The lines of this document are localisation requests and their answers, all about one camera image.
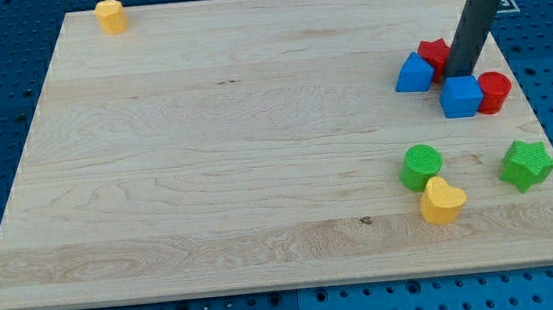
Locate blue triangle block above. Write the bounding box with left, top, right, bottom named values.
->
left=395, top=52, right=435, bottom=93

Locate light wooden board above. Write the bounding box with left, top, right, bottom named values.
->
left=0, top=0, right=553, bottom=310

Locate green cylinder block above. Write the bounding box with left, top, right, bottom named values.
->
left=399, top=144, right=443, bottom=192

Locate yellow heart block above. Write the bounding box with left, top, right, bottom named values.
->
left=420, top=176, right=468, bottom=225

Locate red star block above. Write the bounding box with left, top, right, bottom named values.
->
left=417, top=38, right=450, bottom=83

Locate blue cube block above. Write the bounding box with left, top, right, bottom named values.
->
left=439, top=76, right=483, bottom=119

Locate yellow hexagon block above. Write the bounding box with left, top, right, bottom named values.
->
left=94, top=0, right=129, bottom=35

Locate red cylinder block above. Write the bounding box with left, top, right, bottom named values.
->
left=477, top=71, right=512, bottom=115

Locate green star block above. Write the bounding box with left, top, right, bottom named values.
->
left=499, top=140, right=553, bottom=193

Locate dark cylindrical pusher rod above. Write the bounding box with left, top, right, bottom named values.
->
left=444, top=0, right=499, bottom=78

